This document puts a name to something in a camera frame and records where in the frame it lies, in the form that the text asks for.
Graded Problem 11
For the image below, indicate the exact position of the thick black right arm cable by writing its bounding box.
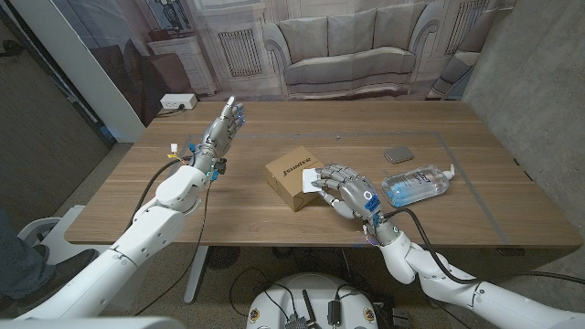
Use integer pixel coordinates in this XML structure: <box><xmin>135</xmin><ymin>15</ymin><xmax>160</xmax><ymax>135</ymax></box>
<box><xmin>383</xmin><ymin>207</ymin><xmax>585</xmax><ymax>286</ymax></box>

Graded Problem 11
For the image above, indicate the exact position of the grey square pad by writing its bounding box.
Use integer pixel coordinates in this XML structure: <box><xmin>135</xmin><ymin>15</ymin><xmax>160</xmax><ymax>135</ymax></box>
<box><xmin>383</xmin><ymin>145</ymin><xmax>415</xmax><ymax>165</ymax></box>

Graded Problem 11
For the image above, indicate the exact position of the brown cardboard box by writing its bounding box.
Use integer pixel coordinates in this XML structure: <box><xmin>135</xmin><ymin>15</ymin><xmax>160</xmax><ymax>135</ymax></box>
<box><xmin>265</xmin><ymin>145</ymin><xmax>334</xmax><ymax>213</ymax></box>

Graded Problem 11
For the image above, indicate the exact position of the dark leather shoe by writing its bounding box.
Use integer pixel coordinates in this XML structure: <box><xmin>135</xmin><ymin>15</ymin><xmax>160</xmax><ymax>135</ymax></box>
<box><xmin>0</xmin><ymin>249</ymin><xmax>100</xmax><ymax>316</ymax></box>

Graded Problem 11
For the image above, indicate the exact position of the white floor stand base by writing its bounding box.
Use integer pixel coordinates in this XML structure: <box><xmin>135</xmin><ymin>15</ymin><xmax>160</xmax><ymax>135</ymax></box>
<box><xmin>16</xmin><ymin>205</ymin><xmax>138</xmax><ymax>316</ymax></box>

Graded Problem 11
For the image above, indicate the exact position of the printed living room backdrop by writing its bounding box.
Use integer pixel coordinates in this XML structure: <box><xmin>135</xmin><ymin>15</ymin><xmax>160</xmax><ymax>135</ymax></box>
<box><xmin>49</xmin><ymin>0</ymin><xmax>517</xmax><ymax>127</ymax></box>

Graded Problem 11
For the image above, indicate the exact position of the white robot chest edge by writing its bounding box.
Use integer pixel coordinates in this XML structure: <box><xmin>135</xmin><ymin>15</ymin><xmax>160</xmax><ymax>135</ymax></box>
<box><xmin>0</xmin><ymin>316</ymin><xmax>184</xmax><ymax>329</ymax></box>

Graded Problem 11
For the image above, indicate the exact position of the black power strip cord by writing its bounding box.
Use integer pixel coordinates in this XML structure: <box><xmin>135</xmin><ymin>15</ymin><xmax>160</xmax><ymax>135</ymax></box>
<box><xmin>154</xmin><ymin>103</ymin><xmax>186</xmax><ymax>118</ymax></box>

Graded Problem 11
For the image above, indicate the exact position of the black antenna on torso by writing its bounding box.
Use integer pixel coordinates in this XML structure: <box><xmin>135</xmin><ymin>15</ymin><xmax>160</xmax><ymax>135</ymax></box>
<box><xmin>301</xmin><ymin>289</ymin><xmax>319</xmax><ymax>328</ymax></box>

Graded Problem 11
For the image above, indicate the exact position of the black round floor fan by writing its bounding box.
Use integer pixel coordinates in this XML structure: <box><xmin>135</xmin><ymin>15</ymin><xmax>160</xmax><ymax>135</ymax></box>
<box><xmin>205</xmin><ymin>245</ymin><xmax>241</xmax><ymax>271</ymax></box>

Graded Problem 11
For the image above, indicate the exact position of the black floor cable loop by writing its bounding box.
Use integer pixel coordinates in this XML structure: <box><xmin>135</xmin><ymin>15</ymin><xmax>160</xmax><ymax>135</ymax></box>
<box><xmin>228</xmin><ymin>267</ymin><xmax>293</xmax><ymax>321</ymax></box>

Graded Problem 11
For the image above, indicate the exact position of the black door handle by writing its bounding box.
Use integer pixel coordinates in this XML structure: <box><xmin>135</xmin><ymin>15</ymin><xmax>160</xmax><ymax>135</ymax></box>
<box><xmin>0</xmin><ymin>39</ymin><xmax>27</xmax><ymax>58</ymax></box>

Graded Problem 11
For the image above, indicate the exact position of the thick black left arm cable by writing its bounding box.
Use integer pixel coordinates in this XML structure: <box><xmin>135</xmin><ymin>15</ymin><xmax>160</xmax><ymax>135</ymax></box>
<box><xmin>130</xmin><ymin>155</ymin><xmax>196</xmax><ymax>225</ymax></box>

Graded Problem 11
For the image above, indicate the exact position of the white card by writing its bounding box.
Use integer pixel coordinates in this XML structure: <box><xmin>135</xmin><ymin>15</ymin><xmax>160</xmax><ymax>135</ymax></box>
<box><xmin>301</xmin><ymin>167</ymin><xmax>324</xmax><ymax>195</ymax></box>

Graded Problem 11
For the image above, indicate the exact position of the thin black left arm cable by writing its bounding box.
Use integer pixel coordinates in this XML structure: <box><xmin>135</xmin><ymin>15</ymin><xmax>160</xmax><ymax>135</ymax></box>
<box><xmin>134</xmin><ymin>180</ymin><xmax>214</xmax><ymax>316</ymax></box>

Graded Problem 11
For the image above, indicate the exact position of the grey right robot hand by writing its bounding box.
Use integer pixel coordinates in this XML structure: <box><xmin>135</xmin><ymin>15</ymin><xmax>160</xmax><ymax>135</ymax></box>
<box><xmin>312</xmin><ymin>163</ymin><xmax>382</xmax><ymax>222</ymax></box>

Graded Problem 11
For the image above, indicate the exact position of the white table leg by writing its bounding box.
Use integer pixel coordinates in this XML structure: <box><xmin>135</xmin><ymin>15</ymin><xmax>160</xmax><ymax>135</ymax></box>
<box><xmin>183</xmin><ymin>245</ymin><xmax>209</xmax><ymax>305</ymax></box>

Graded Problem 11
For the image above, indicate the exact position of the person leg in jeans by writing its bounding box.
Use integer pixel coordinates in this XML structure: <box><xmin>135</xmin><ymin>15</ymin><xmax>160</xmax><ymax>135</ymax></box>
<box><xmin>0</xmin><ymin>207</ymin><xmax>54</xmax><ymax>301</ymax></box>

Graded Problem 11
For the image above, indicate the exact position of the black adapter on torso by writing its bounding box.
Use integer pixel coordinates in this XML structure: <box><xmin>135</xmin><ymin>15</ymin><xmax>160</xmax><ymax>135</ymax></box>
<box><xmin>327</xmin><ymin>299</ymin><xmax>342</xmax><ymax>326</ymax></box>

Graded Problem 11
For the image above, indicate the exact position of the white power strip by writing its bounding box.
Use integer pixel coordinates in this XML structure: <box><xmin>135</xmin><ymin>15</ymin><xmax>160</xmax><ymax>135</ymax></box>
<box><xmin>159</xmin><ymin>92</ymin><xmax>198</xmax><ymax>111</ymax></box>

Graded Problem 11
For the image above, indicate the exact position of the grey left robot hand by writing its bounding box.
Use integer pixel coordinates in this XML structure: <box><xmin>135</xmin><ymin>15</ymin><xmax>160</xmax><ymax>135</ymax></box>
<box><xmin>193</xmin><ymin>95</ymin><xmax>246</xmax><ymax>172</ymax></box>

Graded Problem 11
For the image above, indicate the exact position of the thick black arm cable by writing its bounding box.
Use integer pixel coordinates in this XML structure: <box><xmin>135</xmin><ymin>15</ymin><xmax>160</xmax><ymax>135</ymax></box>
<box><xmin>130</xmin><ymin>155</ymin><xmax>196</xmax><ymax>225</ymax></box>
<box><xmin>383</xmin><ymin>207</ymin><xmax>585</xmax><ymax>286</ymax></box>

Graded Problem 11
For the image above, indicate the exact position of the white robot torso base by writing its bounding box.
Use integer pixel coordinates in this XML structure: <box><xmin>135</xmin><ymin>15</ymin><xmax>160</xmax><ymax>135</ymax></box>
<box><xmin>246</xmin><ymin>272</ymin><xmax>379</xmax><ymax>329</ymax></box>

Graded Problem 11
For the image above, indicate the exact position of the clear soap dispenser bottle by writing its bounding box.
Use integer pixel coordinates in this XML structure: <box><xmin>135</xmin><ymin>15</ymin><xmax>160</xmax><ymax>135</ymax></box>
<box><xmin>381</xmin><ymin>164</ymin><xmax>456</xmax><ymax>209</ymax></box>

